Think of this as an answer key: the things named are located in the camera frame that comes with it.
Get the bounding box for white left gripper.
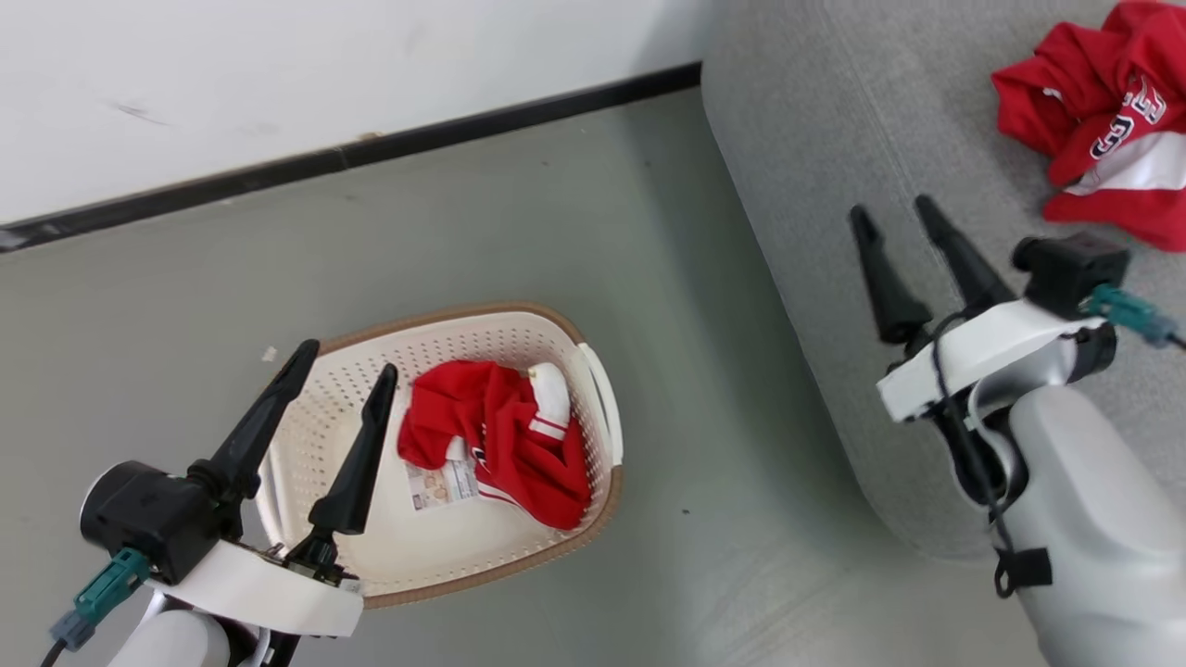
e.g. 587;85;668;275
148;340;399;640

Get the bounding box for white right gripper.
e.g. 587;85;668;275
851;195;1117;424

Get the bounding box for red garment with white sleeves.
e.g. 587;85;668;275
397;359;594;531

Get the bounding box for red jersey with number print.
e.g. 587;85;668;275
990;0;1186;253

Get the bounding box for grey fabric sofa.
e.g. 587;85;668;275
701;0;1186;562

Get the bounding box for white printed label sticker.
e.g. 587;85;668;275
406;459;479;512

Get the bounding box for cream perforated laundry basket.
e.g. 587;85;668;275
255;301;624;610

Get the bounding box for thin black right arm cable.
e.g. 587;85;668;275
929;313;1054;599

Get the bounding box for teal right camera cable connector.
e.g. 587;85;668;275
1082;285;1185;349

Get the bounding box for teal camera cable connector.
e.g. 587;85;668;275
1082;285;1185;349
51;548;151;651

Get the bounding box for teal left camera cable connector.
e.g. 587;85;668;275
51;548;151;651

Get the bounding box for black wall baseboard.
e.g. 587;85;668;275
0;61;702;256

